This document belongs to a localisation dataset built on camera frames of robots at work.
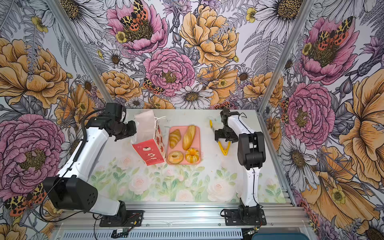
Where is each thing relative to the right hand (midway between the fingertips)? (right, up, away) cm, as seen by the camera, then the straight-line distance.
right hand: (225, 142), depth 97 cm
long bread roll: (-23, +3, +5) cm, 24 cm away
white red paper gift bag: (-42, +4, -24) cm, 48 cm away
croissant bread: (-33, +3, +3) cm, 33 cm away
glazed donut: (-31, -8, -5) cm, 33 cm away
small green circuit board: (-54, -40, -25) cm, 72 cm away
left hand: (-51, +6, -17) cm, 54 cm away
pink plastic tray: (-30, -3, +3) cm, 30 cm away
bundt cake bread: (-21, -7, -5) cm, 23 cm away
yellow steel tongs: (0, -6, -1) cm, 6 cm away
